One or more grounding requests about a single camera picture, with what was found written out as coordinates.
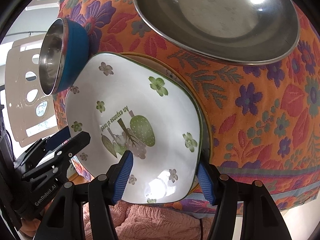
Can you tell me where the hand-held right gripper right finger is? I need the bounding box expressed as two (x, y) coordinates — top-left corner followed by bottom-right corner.
(196, 162), (284, 240)

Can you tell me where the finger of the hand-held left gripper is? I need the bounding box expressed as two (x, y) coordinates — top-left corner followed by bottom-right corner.
(21, 131), (91, 180)
(14, 126), (70, 165)

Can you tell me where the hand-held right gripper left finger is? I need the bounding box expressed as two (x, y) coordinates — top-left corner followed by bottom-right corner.
(36, 150), (134, 240)

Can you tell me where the white square plate round tree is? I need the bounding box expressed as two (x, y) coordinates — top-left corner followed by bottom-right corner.
(64, 52), (202, 204)

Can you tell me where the small blue steel bowl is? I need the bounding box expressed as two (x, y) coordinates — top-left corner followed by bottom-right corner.
(38, 18), (90, 96)

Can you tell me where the white square plate tree row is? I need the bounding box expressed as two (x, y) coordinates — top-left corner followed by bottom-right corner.
(121, 52), (208, 165)

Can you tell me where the large steel bowl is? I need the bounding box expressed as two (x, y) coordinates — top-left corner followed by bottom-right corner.
(132, 0), (300, 65)

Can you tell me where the pink fuzzy blanket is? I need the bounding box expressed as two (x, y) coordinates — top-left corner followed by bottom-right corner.
(67, 200), (218, 240)

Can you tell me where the orange floral tablecloth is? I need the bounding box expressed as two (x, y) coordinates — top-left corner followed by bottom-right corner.
(54, 0), (320, 210)

